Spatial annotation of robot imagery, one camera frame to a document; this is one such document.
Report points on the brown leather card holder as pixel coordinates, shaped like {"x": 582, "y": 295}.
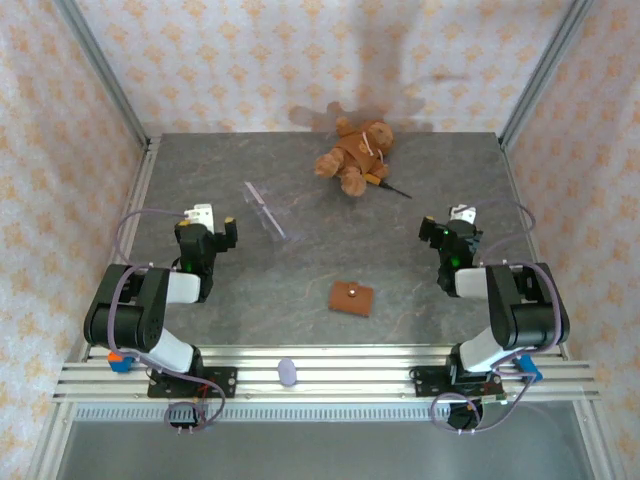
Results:
{"x": 350, "y": 300}

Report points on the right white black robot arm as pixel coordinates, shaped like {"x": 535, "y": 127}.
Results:
{"x": 525, "y": 320}

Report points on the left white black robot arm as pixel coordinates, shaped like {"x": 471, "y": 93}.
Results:
{"x": 150, "y": 320}

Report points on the brown teddy bear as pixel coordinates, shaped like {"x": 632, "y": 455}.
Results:
{"x": 362, "y": 150}

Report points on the orange blue toy block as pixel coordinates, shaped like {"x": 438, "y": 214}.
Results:
{"x": 122, "y": 364}

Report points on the blue plastic clamp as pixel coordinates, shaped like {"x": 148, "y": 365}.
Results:
{"x": 529, "y": 370}

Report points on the lavender oval pebble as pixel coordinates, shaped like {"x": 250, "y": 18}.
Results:
{"x": 287, "y": 372}

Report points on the black electronics box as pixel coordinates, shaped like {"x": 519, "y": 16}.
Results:
{"x": 186, "y": 417}
{"x": 465, "y": 415}

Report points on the metal vent grille strip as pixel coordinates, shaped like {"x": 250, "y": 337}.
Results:
{"x": 325, "y": 413}

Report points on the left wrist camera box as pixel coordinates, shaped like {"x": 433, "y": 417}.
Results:
{"x": 202, "y": 215}

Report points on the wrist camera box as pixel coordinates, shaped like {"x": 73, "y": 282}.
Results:
{"x": 202, "y": 215}
{"x": 462, "y": 215}

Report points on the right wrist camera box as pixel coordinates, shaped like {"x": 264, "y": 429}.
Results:
{"x": 462, "y": 215}

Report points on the aluminium side rail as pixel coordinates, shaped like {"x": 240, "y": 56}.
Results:
{"x": 142, "y": 175}
{"x": 511, "y": 175}

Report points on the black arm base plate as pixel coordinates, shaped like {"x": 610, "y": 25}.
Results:
{"x": 425, "y": 382}
{"x": 227, "y": 382}

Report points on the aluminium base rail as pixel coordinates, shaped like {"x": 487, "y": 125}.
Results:
{"x": 350, "y": 385}

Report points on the aluminium frame post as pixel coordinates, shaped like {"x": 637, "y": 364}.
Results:
{"x": 104, "y": 70}
{"x": 545, "y": 70}

